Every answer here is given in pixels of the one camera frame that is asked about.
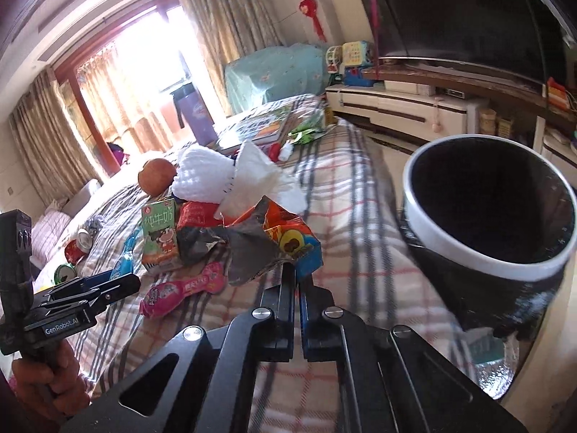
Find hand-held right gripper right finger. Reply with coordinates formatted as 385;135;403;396
296;275;529;433

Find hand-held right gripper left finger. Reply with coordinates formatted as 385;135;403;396
58;264;299;433

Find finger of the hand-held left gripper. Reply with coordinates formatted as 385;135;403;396
35;270;120;303
43;273;142;315

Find blue plastic wrapper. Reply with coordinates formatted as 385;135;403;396
109;230;143;281

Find orange and silver snack packet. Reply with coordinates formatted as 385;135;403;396
178;195;323;286

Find pink candy wrapper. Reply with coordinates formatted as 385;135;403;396
138;262;225;319

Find green milk carton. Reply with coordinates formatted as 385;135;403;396
141;197;179;274

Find white tissue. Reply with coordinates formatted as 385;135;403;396
213;140;308;223

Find red snack packet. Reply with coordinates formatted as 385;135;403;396
177;201;226;232

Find black bin with white rim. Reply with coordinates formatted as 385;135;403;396
399;134;577;402

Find person's left hand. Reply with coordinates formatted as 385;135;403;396
11;339;92;421

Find green drink can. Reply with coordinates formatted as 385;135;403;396
53;263;76;286

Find red snack wrapper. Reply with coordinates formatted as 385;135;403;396
64;228;93;265

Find plaid blanket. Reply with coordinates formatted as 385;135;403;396
34;94;501;433

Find grey pillow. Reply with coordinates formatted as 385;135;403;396
61;179;102;217

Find round orange fruit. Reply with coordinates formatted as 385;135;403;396
137;158;178;198

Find beige patterned curtain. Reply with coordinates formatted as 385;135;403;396
8;67;105;205
177;0;284;115

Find red tube with white cap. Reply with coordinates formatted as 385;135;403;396
269;141;295;162

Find white tissue pack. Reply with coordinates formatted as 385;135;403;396
171;144;238;202

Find green plastic wrapper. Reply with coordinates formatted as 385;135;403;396
288;108;335;146

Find tall purple container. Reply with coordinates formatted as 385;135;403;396
173;83;217;145

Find teal patterned furniture cover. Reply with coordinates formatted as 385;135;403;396
224;44;333;116

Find white and brown cabinet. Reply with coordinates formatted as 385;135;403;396
325;82;577;183

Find toy bus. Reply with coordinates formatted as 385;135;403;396
325;45;346;74

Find toy cars on shelf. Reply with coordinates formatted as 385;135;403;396
342;41;378;88

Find red hanging ornament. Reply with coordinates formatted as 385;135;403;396
279;0;328;42

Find black television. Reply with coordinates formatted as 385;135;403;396
350;0;568;87

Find colourful stacking toy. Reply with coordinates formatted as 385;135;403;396
547;76;572;110

